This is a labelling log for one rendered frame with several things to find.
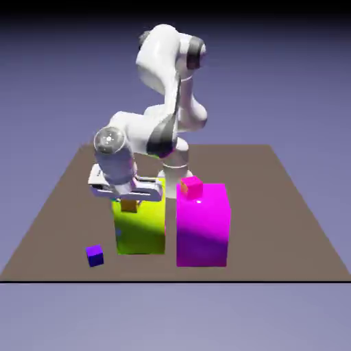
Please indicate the small orange cube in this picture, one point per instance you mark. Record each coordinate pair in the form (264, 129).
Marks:
(129, 206)

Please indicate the large magenta box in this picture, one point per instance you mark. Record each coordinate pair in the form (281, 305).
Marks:
(201, 227)

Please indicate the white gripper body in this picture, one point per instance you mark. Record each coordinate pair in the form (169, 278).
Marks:
(148, 190)

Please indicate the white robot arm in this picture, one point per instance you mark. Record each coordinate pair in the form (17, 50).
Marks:
(161, 82)

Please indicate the small blue cube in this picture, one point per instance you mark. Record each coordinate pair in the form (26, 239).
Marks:
(95, 255)

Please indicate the small pink cube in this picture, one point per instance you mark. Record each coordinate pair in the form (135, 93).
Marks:
(193, 186)

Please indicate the large yellow-green box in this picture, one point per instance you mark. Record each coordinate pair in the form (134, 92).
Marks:
(141, 224)

